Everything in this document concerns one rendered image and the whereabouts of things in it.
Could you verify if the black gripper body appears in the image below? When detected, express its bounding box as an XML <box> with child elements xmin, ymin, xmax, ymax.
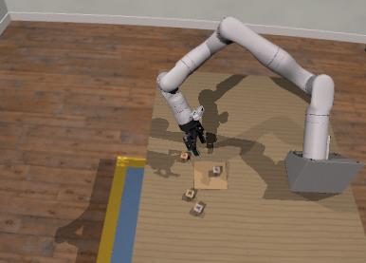
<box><xmin>179</xmin><ymin>119</ymin><xmax>198</xmax><ymax>140</ymax></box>

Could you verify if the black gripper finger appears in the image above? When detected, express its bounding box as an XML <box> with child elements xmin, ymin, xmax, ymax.
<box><xmin>183</xmin><ymin>131</ymin><xmax>200</xmax><ymax>157</ymax></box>
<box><xmin>195</xmin><ymin>120</ymin><xmax>207</xmax><ymax>143</ymax></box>

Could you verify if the tan block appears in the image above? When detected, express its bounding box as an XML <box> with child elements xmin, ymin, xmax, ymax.
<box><xmin>180</xmin><ymin>152</ymin><xmax>189</xmax><ymax>162</ymax></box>
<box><xmin>212</xmin><ymin>166</ymin><xmax>220</xmax><ymax>176</ymax></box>
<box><xmin>185</xmin><ymin>189</ymin><xmax>194</xmax><ymax>200</ymax></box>
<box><xmin>193</xmin><ymin>203</ymin><xmax>203</xmax><ymax>216</ymax></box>

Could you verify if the tan square mat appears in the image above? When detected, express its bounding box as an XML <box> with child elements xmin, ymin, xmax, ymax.
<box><xmin>193</xmin><ymin>160</ymin><xmax>228</xmax><ymax>190</ymax></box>

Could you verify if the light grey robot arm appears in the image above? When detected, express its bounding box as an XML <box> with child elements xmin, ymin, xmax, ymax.
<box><xmin>156</xmin><ymin>17</ymin><xmax>335</xmax><ymax>160</ymax></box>

